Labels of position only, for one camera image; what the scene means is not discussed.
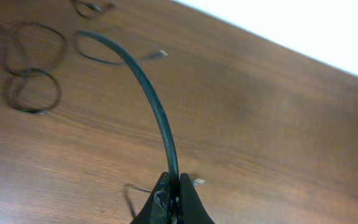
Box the thin black micro-USB cable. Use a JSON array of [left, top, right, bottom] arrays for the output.
[[0, 15, 70, 115]]

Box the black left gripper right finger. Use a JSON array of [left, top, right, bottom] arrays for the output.
[[180, 173, 214, 224]]

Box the thick black USB cable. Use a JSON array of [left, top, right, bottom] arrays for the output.
[[73, 29, 207, 220]]

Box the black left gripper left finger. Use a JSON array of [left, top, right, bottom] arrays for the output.
[[131, 172, 175, 224]]

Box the thin black braided cable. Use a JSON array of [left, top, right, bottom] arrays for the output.
[[70, 0, 116, 20]]

